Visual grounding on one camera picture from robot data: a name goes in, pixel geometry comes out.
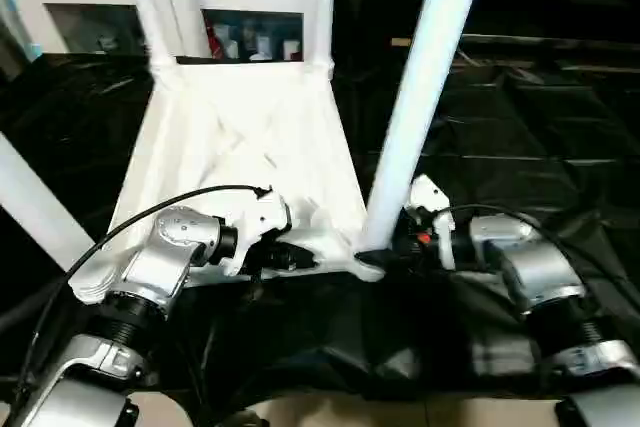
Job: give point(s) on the white plastic table top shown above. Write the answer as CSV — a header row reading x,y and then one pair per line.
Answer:
x,y
240,137

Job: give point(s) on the white plastic table leg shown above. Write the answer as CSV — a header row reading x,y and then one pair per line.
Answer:
x,y
322,7
425,72
150,12
35,202

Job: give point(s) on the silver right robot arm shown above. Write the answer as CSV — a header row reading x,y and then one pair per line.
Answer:
x,y
540,267

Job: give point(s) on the black plastic mat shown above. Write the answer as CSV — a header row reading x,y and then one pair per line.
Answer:
x,y
525,122

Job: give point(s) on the white cup with red label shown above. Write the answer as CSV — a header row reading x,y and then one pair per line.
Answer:
x,y
290,49

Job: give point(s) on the red white bottle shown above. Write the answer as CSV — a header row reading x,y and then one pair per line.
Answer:
x,y
215,42

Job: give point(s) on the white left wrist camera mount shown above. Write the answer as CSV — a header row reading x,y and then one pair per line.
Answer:
x,y
260,217

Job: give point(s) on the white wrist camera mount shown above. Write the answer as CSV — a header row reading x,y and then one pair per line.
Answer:
x,y
260,217
427,192

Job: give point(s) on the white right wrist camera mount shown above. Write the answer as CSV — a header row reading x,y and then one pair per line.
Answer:
x,y
427,192

